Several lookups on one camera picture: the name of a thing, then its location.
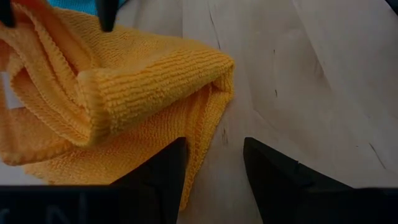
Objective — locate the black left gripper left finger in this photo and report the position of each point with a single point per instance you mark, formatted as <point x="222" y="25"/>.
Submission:
<point x="140" y="202"/>

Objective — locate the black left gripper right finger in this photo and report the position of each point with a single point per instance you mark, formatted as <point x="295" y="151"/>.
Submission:
<point x="295" y="199"/>

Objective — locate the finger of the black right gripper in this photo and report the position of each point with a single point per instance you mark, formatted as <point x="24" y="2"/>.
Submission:
<point x="6" y="12"/>
<point x="106" y="15"/>

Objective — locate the orange microfiber towel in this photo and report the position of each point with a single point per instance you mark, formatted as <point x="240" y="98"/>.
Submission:
<point x="124" y="93"/>

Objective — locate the blue microfiber towel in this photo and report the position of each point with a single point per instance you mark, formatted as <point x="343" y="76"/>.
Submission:
<point x="77" y="5"/>

